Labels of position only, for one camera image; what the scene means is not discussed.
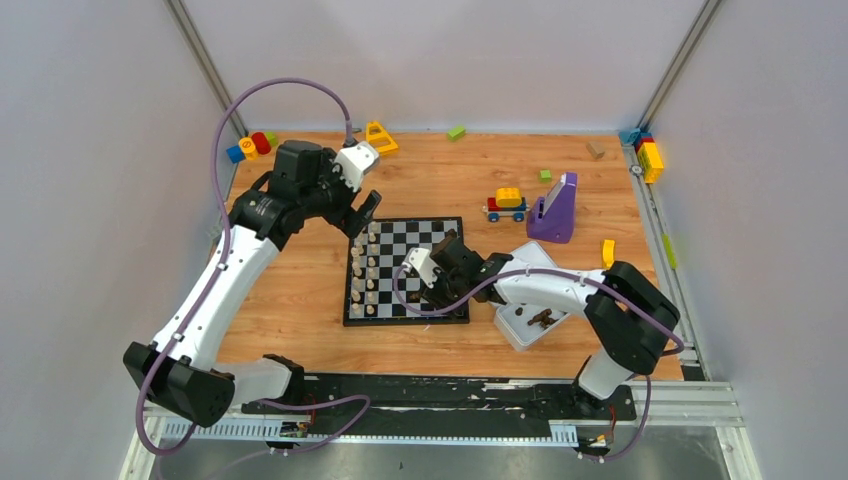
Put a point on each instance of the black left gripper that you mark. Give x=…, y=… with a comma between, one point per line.
x=348, y=206

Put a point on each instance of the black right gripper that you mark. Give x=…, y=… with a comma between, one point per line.
x=434, y=296

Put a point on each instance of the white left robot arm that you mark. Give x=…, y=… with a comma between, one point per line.
x=179, y=368

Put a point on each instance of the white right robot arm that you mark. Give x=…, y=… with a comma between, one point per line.
x=632, y=319

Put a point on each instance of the yellow triangle toy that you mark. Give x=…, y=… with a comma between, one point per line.
x=380, y=139

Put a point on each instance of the white tin box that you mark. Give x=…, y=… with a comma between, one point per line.
x=523, y=325

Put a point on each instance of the toy car blue wheels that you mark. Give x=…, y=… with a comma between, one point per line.
x=507, y=202

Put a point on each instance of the purple toy stand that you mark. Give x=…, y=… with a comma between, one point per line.
x=553, y=216

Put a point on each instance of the green block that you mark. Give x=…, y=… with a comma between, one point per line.
x=456, y=133

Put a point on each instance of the red cylinder block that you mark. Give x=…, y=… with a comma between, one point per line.
x=261, y=143

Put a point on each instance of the yellow curved block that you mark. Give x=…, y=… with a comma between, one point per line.
x=608, y=253

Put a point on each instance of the wooden brown block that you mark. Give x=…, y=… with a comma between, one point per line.
x=595, y=149

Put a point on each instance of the yellow lego brick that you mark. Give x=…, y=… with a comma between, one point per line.
x=651, y=162

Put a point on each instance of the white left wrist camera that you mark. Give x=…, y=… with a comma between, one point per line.
x=355, y=162

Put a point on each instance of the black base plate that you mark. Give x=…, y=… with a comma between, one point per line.
x=554, y=399

